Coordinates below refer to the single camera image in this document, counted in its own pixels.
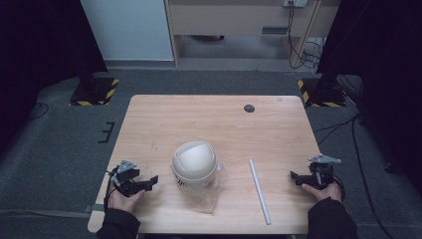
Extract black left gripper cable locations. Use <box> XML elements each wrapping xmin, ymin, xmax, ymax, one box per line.
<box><xmin>103</xmin><ymin>165</ymin><xmax>120</xmax><ymax>213</ymax></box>

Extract black floor cable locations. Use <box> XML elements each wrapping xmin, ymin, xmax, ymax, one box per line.
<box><xmin>313</xmin><ymin>113</ymin><xmax>396</xmax><ymax>239</ymax></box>
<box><xmin>27</xmin><ymin>102</ymin><xmax>50</xmax><ymax>121</ymax></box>

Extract black curtain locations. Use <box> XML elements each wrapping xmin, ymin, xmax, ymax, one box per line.
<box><xmin>316</xmin><ymin>0</ymin><xmax>422</xmax><ymax>187</ymax></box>
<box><xmin>0</xmin><ymin>0</ymin><xmax>108</xmax><ymax>153</ymax></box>

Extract white thin tube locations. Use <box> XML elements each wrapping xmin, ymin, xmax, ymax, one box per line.
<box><xmin>248</xmin><ymin>158</ymin><xmax>273</xmax><ymax>226</ymax></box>

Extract clear plastic bag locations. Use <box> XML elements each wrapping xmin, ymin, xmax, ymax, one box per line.
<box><xmin>170</xmin><ymin>161</ymin><xmax>229</xmax><ymax>215</ymax></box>

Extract striped-edge black stand base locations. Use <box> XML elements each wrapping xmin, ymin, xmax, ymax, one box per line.
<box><xmin>69</xmin><ymin>77</ymin><xmax>120</xmax><ymax>108</ymax></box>
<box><xmin>297</xmin><ymin>77</ymin><xmax>347</xmax><ymax>109</ymax></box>

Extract black hanging cables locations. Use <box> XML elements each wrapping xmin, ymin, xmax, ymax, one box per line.
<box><xmin>286</xmin><ymin>1</ymin><xmax>323</xmax><ymax>71</ymax></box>

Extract white bowl-shaped lid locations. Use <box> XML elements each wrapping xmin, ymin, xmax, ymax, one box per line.
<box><xmin>171</xmin><ymin>140</ymin><xmax>219</xmax><ymax>191</ymax></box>

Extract person's right hand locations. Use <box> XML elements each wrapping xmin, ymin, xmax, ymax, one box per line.
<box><xmin>301</xmin><ymin>181</ymin><xmax>343</xmax><ymax>203</ymax></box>

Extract grey power strip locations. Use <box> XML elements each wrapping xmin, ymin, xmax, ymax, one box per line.
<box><xmin>283</xmin><ymin>0</ymin><xmax>309</xmax><ymax>8</ymax></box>

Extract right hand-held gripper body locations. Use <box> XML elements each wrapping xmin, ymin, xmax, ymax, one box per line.
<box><xmin>308</xmin><ymin>153</ymin><xmax>342</xmax><ymax>191</ymax></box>

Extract person's left hand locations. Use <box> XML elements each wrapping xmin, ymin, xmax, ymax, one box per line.
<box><xmin>106</xmin><ymin>181</ymin><xmax>147</xmax><ymax>214</ymax></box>

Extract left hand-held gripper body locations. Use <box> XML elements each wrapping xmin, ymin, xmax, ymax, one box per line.
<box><xmin>111</xmin><ymin>159</ymin><xmax>141</xmax><ymax>197</ymax></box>

